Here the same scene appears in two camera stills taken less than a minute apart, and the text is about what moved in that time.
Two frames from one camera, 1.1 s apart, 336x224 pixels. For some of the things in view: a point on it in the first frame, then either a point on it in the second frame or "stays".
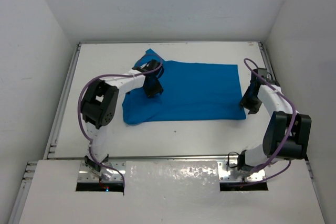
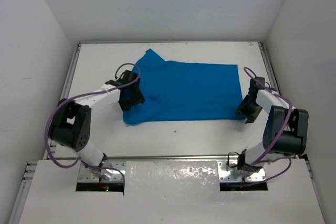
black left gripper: [153, 87] -> [132, 97]
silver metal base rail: [228, 169] stays
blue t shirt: [192, 92] stays
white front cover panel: [175, 192] stays
